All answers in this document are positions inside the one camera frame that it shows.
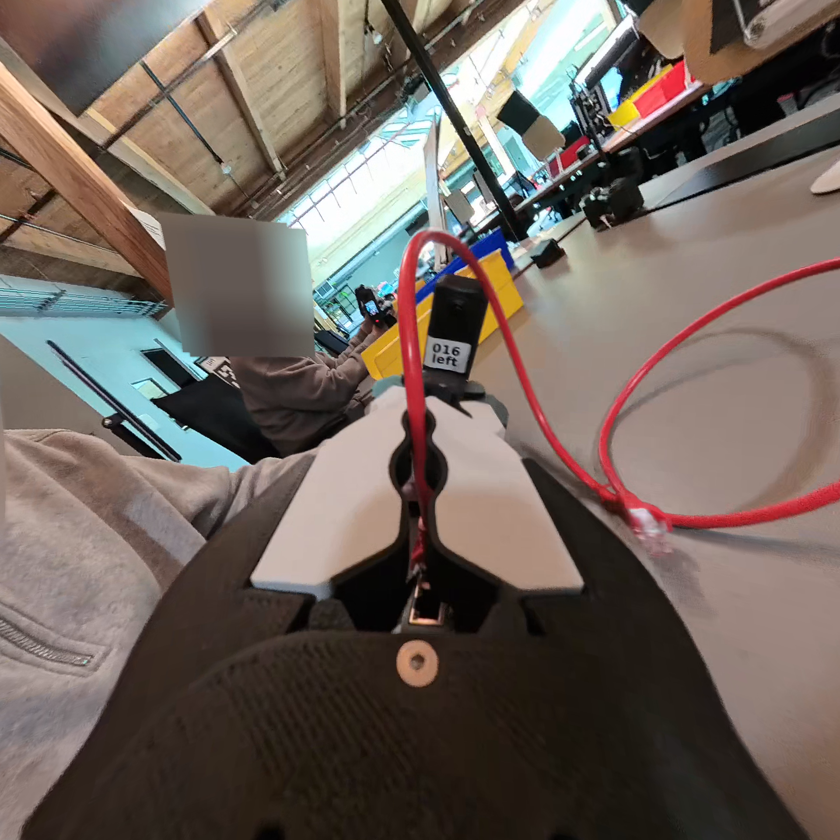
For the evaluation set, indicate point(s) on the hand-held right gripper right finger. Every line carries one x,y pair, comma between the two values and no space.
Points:
499,512

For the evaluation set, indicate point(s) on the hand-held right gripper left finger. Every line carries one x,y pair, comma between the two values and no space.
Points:
328,512

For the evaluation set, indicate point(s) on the yellow storage bin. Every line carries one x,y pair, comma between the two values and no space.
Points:
505,289

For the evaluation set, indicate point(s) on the black network adapter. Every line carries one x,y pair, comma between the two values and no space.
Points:
428,615

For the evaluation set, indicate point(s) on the blue storage bin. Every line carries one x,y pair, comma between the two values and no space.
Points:
489,246

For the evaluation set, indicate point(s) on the small black box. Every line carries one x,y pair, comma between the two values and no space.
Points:
548,253

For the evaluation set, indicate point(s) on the leaning white board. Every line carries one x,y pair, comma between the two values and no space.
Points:
433,177

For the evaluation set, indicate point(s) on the black pole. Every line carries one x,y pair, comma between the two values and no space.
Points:
453,118

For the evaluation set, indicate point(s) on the black clamp device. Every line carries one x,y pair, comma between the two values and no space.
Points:
613,203

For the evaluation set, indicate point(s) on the background wooden table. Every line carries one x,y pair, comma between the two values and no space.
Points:
643,128

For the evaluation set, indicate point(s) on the small yellow bin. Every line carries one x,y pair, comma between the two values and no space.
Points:
630,113

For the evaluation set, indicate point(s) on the person's grey hoodie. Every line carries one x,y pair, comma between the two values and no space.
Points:
65,590

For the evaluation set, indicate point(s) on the large red bin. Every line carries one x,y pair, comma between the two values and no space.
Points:
666,85

